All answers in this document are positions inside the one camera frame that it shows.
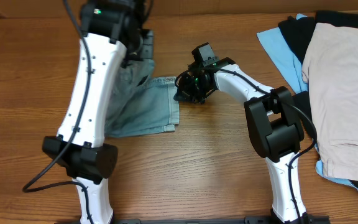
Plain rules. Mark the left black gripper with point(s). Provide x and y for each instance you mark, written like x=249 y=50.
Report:
x=148 y=43

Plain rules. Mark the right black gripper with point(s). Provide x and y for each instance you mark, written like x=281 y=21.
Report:
x=186 y=93

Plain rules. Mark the light blue denim shorts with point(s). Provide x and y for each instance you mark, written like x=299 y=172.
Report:
x=140 y=104

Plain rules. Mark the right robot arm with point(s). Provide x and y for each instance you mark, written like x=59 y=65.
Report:
x=274 y=127

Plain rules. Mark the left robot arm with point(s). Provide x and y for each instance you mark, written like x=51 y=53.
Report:
x=111 y=34

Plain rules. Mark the light blue shirt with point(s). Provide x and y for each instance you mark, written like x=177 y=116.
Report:
x=274 y=43

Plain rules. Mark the black garment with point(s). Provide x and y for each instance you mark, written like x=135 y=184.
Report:
x=300 y=37

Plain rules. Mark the beige pink shorts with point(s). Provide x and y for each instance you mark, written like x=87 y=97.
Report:
x=343 y=93

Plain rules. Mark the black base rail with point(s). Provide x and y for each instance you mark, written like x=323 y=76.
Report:
x=194 y=221

